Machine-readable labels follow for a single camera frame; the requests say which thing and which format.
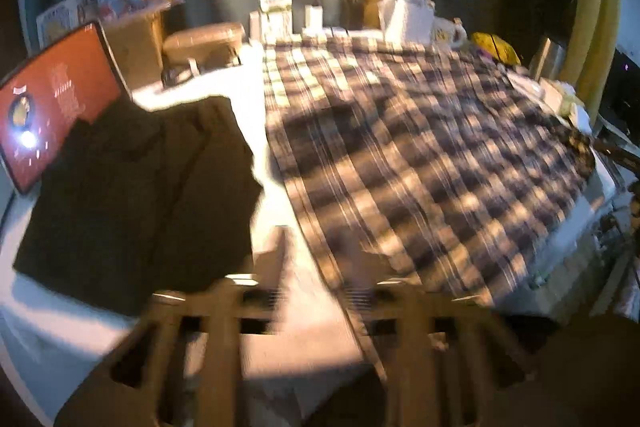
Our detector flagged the white printed carton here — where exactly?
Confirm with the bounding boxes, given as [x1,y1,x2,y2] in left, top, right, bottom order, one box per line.
[36,0,99,48]

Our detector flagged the black folded garment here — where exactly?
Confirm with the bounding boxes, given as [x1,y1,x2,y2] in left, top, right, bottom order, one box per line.
[12,96,265,318]

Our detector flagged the plaid pants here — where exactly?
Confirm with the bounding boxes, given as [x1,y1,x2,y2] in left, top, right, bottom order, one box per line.
[262,29,598,383]

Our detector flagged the black charger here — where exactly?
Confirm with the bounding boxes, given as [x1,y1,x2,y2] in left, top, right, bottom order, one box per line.
[340,0,366,28]

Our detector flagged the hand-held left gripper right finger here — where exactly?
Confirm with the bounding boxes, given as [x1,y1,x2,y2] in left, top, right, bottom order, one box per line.
[342,254,552,427]

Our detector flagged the white plastic basket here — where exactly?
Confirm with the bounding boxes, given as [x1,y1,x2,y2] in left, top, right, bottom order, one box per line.
[378,0,436,46]

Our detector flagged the white cartoon mug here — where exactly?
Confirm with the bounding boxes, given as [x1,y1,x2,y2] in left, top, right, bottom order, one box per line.
[432,17,469,50]

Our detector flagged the metal flask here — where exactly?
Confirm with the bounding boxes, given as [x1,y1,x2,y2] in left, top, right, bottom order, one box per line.
[529,36,567,80]

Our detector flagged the white and green milk carton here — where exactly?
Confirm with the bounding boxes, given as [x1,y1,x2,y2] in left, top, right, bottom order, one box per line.
[257,0,294,40]

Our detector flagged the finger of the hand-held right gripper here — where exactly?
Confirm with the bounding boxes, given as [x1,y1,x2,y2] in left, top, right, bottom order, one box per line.
[591,138,640,172]

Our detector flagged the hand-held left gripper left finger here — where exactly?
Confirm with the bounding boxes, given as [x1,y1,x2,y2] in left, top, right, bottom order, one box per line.
[54,227,297,427]

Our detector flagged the red printed flat box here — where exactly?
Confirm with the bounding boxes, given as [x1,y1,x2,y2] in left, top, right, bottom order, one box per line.
[0,21,133,195]

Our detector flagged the round brown lidded bowl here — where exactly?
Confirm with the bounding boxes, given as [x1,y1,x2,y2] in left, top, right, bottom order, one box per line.
[162,22,246,70]

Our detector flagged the brown cardboard box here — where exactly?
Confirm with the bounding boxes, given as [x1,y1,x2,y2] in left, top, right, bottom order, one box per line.
[100,0,186,90]

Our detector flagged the white paper pile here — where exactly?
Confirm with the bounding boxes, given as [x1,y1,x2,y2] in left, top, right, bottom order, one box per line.
[507,71,594,130]

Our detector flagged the yellow bag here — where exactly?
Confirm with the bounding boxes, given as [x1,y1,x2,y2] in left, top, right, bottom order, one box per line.
[471,32,522,66]

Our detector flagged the black corded device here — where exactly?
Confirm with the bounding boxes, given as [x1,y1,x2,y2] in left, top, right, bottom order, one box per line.
[160,66,195,88]

